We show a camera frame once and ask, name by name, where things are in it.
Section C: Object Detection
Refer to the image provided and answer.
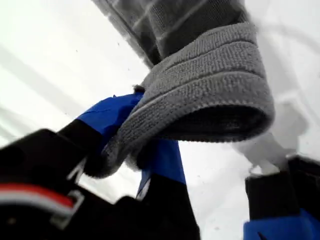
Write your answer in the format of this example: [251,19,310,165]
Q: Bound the grey striped towel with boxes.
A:
[91,0,276,179]

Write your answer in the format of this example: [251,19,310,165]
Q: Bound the red white gripper wire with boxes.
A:
[0,183,86,230]

